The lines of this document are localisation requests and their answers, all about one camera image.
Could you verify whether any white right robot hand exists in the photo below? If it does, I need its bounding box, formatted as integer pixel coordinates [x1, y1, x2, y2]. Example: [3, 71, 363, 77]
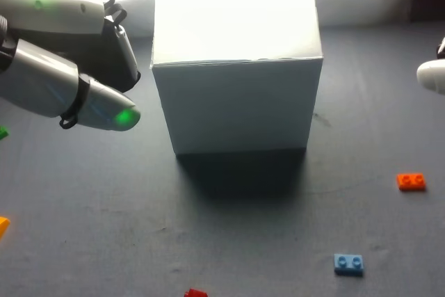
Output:
[416, 38, 445, 95]

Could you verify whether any brown cardboard box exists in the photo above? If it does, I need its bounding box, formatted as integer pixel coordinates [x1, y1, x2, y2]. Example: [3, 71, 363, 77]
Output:
[150, 0, 325, 156]

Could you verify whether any orange flat toy brick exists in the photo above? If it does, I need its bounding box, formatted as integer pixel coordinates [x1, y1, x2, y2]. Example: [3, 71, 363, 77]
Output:
[396, 172, 427, 193]

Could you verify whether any blue flat toy brick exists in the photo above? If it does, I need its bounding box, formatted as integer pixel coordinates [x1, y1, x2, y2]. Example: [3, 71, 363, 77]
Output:
[333, 253, 364, 278]

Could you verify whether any grey table cloth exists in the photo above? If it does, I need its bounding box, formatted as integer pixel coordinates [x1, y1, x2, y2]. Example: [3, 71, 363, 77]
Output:
[0, 22, 445, 297]

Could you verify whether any yellow toy brick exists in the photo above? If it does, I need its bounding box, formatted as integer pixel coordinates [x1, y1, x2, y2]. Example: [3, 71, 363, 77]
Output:
[0, 216, 11, 241]

